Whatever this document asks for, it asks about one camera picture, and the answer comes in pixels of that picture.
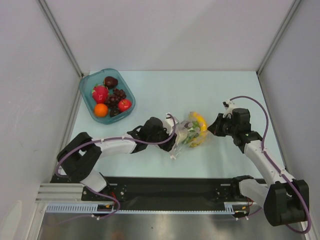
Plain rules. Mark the left white cable duct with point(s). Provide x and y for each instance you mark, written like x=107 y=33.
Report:
x=80 y=208

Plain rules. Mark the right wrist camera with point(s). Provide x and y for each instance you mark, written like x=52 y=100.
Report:
x=229 y=107

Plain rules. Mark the teal plastic bin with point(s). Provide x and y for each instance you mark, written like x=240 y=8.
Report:
x=86 y=85

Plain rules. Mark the aluminium frame post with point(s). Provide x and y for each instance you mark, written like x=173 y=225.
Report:
x=59 y=35
x=279 y=34

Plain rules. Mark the left aluminium frame post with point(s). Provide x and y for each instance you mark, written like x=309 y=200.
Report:
x=59 y=35

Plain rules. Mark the dark fake plum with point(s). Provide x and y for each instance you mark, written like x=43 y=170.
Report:
x=114 y=112

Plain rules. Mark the yellow fake banana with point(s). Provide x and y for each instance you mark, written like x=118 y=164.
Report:
x=198 y=128

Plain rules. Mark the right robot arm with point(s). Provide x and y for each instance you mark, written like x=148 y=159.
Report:
x=284 y=199

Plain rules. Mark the purple fake grapes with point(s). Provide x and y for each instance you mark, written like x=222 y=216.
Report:
x=115 y=97

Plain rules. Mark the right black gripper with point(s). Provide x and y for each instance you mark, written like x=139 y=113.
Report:
x=219 y=126

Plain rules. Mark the aluminium rail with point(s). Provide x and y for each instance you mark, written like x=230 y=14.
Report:
x=59 y=193

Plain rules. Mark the small red fake apple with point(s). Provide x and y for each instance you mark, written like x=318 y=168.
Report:
x=124 y=105

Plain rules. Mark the fake orange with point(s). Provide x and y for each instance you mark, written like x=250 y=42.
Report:
x=101 y=110

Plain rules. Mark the clear zip top bag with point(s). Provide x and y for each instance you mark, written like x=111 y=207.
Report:
x=183 y=138

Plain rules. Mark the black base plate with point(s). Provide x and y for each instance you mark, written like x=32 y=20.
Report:
x=173 y=194

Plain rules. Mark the white cable duct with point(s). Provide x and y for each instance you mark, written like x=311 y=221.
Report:
x=80 y=208
x=237 y=207

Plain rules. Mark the dark red fake apple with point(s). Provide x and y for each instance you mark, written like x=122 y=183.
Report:
x=110 y=82

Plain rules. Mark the right aluminium frame post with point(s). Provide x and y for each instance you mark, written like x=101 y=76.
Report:
x=279 y=34

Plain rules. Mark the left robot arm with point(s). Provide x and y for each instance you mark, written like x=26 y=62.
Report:
x=80 y=156

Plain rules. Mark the right white cable duct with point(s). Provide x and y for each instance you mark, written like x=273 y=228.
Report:
x=237 y=207

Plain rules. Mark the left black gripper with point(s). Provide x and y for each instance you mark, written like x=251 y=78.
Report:
x=168 y=146

